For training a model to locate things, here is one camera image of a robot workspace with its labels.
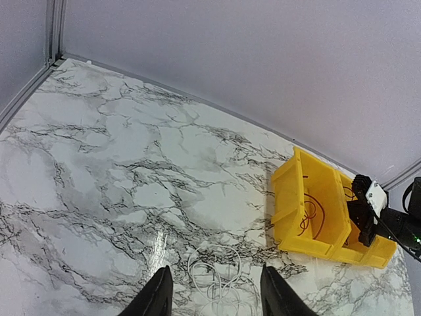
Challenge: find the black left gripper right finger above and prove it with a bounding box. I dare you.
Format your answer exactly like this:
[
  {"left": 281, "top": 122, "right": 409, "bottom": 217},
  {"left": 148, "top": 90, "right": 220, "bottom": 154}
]
[{"left": 260, "top": 265, "right": 317, "bottom": 316}]

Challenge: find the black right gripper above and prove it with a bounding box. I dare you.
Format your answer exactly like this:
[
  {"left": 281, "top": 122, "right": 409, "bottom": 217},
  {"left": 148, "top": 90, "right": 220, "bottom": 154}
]
[{"left": 347, "top": 200, "right": 377, "bottom": 246}]

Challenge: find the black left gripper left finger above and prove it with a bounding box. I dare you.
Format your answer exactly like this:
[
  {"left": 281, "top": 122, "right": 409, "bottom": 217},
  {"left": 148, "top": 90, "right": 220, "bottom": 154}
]
[{"left": 118, "top": 265, "right": 174, "bottom": 316}]

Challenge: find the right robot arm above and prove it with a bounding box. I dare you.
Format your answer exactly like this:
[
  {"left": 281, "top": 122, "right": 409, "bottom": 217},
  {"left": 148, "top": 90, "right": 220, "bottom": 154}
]
[{"left": 347, "top": 174, "right": 420, "bottom": 261}]

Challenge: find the yellow bin middle compartment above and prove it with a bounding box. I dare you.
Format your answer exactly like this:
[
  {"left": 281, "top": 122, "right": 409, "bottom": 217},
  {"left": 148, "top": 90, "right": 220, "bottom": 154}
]
[{"left": 331, "top": 173, "right": 397, "bottom": 269}]

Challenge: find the yellow bin compartment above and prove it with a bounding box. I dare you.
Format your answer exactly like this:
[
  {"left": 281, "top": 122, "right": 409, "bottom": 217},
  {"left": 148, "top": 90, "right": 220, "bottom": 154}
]
[
  {"left": 271, "top": 147, "right": 351, "bottom": 259},
  {"left": 331, "top": 173, "right": 397, "bottom": 269}
]

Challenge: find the yellow bin left compartment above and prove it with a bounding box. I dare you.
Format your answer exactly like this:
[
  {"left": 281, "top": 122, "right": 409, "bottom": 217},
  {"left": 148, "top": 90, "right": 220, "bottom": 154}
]
[{"left": 271, "top": 147, "right": 351, "bottom": 259}]

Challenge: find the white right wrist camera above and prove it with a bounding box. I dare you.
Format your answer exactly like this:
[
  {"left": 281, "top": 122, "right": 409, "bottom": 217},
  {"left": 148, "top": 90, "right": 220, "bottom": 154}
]
[{"left": 352, "top": 174, "right": 387, "bottom": 216}]

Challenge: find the white cable bundle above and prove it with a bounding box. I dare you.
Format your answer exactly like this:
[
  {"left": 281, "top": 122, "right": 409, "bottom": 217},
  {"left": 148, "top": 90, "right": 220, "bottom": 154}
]
[{"left": 186, "top": 244, "right": 260, "bottom": 316}]

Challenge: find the aluminium frame right rear post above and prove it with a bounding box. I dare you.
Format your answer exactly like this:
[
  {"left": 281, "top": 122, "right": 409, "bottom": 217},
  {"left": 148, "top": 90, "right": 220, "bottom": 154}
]
[{"left": 382, "top": 159, "right": 421, "bottom": 191}]

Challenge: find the aluminium frame post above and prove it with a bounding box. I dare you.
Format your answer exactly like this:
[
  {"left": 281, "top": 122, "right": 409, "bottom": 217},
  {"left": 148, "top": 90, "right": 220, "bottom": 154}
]
[
  {"left": 382, "top": 159, "right": 421, "bottom": 191},
  {"left": 44, "top": 0, "right": 66, "bottom": 67}
]

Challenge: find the aluminium frame left rear post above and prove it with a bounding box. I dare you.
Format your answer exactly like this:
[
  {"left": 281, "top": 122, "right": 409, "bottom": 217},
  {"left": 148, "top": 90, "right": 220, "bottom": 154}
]
[{"left": 44, "top": 0, "right": 66, "bottom": 67}]

